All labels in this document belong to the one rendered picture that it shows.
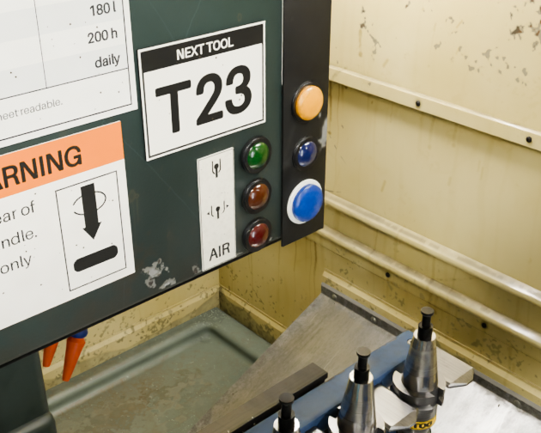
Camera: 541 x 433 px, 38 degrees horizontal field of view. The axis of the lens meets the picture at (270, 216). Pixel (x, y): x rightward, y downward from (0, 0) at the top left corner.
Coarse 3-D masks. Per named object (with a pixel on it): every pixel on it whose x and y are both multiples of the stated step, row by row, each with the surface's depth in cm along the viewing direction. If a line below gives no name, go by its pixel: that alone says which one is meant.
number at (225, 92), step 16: (208, 64) 49; (224, 64) 50; (240, 64) 51; (256, 64) 52; (192, 80) 49; (208, 80) 50; (224, 80) 51; (240, 80) 52; (256, 80) 53; (192, 96) 50; (208, 96) 50; (224, 96) 51; (240, 96) 52; (256, 96) 53; (208, 112) 51; (224, 112) 52; (240, 112) 53; (256, 112) 54; (208, 128) 51
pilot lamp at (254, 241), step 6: (258, 228) 58; (264, 228) 58; (252, 234) 57; (258, 234) 58; (264, 234) 58; (252, 240) 58; (258, 240) 58; (264, 240) 58; (252, 246) 58; (258, 246) 58
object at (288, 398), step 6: (282, 396) 78; (288, 396) 78; (282, 402) 77; (288, 402) 77; (282, 408) 78; (288, 408) 78; (282, 414) 78; (288, 414) 78; (294, 414) 79; (282, 420) 78; (288, 420) 78; (294, 420) 79; (282, 426) 79; (288, 426) 78; (294, 426) 79
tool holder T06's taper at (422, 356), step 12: (432, 336) 92; (420, 348) 92; (432, 348) 92; (408, 360) 93; (420, 360) 92; (432, 360) 92; (408, 372) 94; (420, 372) 93; (432, 372) 93; (408, 384) 94; (420, 384) 93; (432, 384) 94
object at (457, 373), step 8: (440, 352) 102; (440, 360) 100; (448, 360) 100; (456, 360) 100; (440, 368) 99; (448, 368) 99; (456, 368) 99; (464, 368) 99; (472, 368) 99; (448, 376) 97; (456, 376) 97; (464, 376) 98; (472, 376) 98; (448, 384) 96; (456, 384) 96; (464, 384) 97
